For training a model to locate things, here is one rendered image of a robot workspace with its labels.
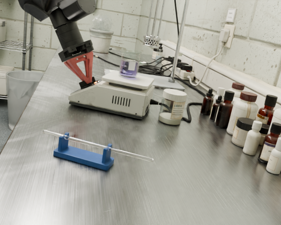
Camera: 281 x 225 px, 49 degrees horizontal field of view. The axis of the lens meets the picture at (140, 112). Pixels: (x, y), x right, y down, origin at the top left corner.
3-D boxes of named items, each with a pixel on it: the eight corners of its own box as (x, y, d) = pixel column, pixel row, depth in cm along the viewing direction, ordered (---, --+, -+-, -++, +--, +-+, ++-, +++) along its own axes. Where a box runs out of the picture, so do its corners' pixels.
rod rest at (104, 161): (52, 156, 53) (53, 136, 52) (62, 148, 56) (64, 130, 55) (107, 171, 51) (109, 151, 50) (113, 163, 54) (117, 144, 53)
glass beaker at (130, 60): (141, 80, 82) (146, 50, 80) (126, 81, 79) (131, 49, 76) (126, 75, 86) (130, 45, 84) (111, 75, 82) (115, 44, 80)
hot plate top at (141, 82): (100, 80, 77) (100, 77, 77) (113, 73, 88) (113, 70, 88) (147, 90, 75) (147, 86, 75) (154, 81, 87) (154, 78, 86)
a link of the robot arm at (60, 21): (57, 5, 81) (40, 8, 77) (74, -5, 77) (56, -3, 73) (68, 31, 83) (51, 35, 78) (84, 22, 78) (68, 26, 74)
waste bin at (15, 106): (-1, 133, 230) (1, 77, 218) (9, 118, 261) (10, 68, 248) (45, 136, 237) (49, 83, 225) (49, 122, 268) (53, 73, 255)
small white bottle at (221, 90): (210, 113, 94) (216, 87, 92) (210, 110, 97) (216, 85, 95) (220, 115, 94) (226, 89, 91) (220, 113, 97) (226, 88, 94)
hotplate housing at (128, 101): (67, 105, 80) (69, 74, 77) (84, 94, 92) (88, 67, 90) (151, 123, 77) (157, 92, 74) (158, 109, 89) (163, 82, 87)
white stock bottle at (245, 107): (221, 129, 81) (231, 89, 78) (238, 129, 84) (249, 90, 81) (237, 139, 76) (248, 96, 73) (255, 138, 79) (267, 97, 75)
